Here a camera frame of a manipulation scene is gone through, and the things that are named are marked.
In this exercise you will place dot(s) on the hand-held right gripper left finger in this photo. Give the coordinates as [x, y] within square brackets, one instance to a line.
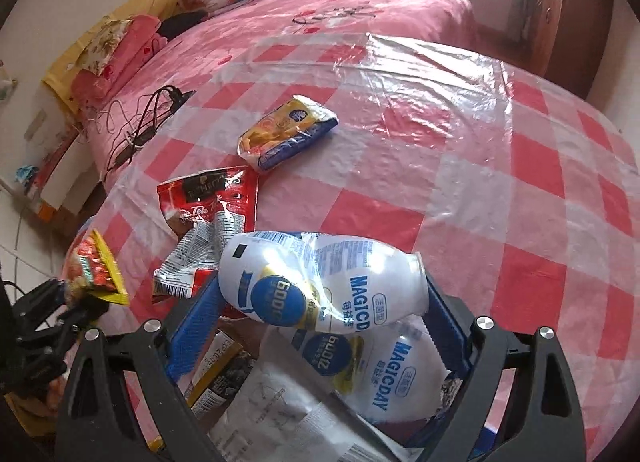
[195, 332]

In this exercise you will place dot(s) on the wall socket strip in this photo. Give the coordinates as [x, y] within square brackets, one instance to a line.
[36, 124]

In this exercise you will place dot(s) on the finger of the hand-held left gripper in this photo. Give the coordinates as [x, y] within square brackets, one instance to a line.
[82, 314]
[47, 292]

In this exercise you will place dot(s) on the black clothing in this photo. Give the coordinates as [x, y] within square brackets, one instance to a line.
[180, 24]

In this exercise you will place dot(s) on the folded pink blanket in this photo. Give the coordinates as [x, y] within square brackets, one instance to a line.
[135, 49]

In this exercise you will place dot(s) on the black power adapter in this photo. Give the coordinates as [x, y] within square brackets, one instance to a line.
[176, 95]

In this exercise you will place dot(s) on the pink bed blanket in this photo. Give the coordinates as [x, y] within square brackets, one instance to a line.
[350, 11]

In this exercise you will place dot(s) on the clear plastic wall bag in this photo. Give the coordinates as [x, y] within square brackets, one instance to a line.
[5, 84]

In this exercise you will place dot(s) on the black yellow coffee packet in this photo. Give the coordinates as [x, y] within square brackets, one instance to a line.
[225, 374]

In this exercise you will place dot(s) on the red tea packet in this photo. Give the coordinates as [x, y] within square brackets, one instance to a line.
[210, 197]

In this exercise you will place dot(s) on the pink checked tablecloth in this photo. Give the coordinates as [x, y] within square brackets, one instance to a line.
[450, 166]

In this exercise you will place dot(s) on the orange box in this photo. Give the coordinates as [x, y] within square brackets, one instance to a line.
[46, 211]

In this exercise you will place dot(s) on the white and blue plastic bag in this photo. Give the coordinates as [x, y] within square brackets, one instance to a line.
[395, 377]
[340, 272]

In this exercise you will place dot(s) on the yellow and red snack packet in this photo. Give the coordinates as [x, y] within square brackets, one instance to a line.
[92, 264]

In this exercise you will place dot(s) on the blue item on nightstand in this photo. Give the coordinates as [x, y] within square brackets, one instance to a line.
[26, 174]

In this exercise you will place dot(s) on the floral pillow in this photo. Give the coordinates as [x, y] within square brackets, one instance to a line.
[105, 46]

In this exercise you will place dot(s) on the wooden cabinet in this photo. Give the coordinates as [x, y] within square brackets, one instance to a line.
[570, 26]

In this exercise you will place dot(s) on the white nightstand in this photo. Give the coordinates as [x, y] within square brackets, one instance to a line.
[75, 166]

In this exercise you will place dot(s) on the large grey white wipes packet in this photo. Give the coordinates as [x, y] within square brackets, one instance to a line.
[280, 412]

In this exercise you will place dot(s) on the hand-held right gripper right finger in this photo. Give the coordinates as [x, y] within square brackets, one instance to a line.
[447, 327]

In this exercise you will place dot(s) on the yellow and blue snack packet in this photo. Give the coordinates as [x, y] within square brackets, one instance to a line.
[282, 129]

